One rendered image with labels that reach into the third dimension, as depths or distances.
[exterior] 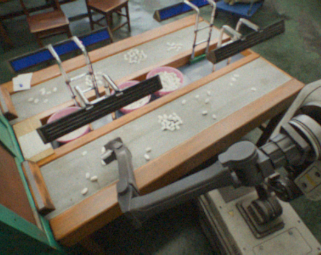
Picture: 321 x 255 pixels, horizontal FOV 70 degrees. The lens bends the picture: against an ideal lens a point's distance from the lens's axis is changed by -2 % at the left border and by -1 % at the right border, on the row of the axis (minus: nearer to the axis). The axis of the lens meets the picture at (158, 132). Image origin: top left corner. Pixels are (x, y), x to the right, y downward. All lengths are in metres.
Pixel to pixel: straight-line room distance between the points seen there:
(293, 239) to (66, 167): 1.32
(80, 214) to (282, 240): 1.10
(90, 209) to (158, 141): 0.53
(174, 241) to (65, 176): 0.98
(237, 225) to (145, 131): 0.77
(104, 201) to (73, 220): 0.16
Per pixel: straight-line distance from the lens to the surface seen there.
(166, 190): 0.70
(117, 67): 1.87
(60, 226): 1.23
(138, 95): 1.15
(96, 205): 1.21
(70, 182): 1.33
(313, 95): 0.75
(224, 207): 1.53
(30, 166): 1.33
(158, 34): 2.18
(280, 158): 0.66
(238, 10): 4.00
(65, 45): 1.54
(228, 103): 1.63
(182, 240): 1.92
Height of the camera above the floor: 1.88
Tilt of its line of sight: 54 degrees down
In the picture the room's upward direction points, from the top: straight up
